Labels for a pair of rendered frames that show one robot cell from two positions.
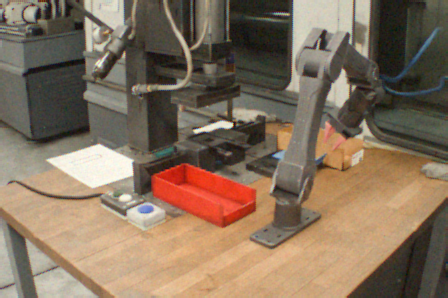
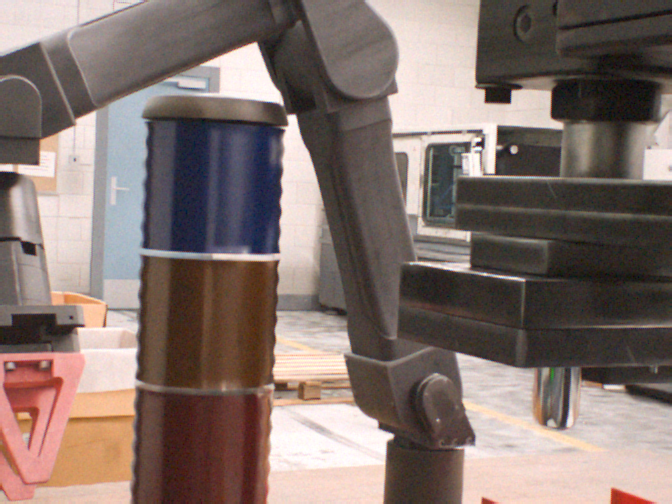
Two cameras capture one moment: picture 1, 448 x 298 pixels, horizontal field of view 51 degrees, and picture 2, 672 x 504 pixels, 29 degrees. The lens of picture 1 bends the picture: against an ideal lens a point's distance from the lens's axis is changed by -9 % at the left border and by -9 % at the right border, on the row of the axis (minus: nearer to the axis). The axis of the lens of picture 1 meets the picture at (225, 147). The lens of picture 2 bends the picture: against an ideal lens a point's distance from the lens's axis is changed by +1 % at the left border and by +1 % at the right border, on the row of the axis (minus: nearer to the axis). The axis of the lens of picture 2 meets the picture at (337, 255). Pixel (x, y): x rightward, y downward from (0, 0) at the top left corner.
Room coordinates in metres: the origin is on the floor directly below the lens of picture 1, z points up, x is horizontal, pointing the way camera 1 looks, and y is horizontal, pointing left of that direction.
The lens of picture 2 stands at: (2.03, 0.14, 1.17)
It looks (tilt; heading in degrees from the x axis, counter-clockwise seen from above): 3 degrees down; 200
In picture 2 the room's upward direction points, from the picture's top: 3 degrees clockwise
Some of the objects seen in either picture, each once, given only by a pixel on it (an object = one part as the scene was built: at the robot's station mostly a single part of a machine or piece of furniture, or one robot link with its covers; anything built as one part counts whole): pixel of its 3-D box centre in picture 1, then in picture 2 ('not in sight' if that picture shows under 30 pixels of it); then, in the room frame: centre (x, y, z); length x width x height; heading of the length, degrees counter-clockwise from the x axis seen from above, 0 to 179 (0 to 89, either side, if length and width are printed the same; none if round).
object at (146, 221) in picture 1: (146, 220); not in sight; (1.07, 0.19, 0.90); 0.07 x 0.07 x 0.06; 47
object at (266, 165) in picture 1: (285, 165); not in sight; (1.40, -0.18, 0.91); 0.17 x 0.16 x 0.02; 137
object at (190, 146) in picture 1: (210, 139); not in sight; (1.43, 0.04, 0.98); 0.20 x 0.10 x 0.01; 137
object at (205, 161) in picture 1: (210, 153); not in sight; (1.43, 0.04, 0.94); 0.20 x 0.10 x 0.07; 137
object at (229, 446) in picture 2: not in sight; (202, 445); (1.71, -0.02, 1.10); 0.04 x 0.04 x 0.03
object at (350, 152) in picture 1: (320, 146); not in sight; (1.51, -0.30, 0.93); 0.25 x 0.13 x 0.08; 47
